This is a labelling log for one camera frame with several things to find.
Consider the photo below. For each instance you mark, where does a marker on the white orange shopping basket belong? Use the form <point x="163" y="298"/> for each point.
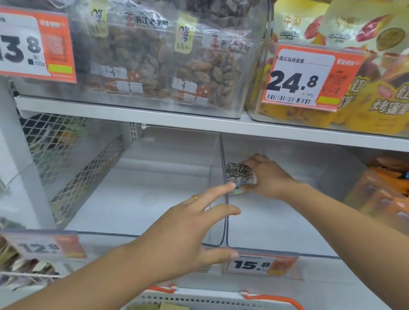
<point x="207" y="297"/>

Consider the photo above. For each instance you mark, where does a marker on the person's right forearm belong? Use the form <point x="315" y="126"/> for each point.
<point x="351" y="236"/>

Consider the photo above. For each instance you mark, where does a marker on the seed packet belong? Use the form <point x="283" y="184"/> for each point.
<point x="238" y="174"/>

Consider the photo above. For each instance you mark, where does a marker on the empty clear plastic bin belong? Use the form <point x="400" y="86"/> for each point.
<point x="143" y="191"/>

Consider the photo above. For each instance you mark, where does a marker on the pile of brown snack bags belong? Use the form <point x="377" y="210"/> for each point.
<point x="25" y="266"/>

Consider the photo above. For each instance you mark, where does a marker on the person's right hand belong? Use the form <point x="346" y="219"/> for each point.
<point x="271" y="179"/>

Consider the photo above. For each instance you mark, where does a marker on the orange white price tag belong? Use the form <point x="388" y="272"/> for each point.
<point x="41" y="244"/>
<point x="303" y="80"/>
<point x="32" y="44"/>
<point x="255" y="265"/>

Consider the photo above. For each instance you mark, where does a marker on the person's left hand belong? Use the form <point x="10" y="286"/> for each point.
<point x="175" y="242"/>

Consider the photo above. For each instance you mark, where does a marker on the white store shelf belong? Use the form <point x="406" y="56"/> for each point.
<point x="191" y="123"/>

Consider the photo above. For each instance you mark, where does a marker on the clear bin of nut bags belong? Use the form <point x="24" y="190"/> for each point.
<point x="143" y="64"/>

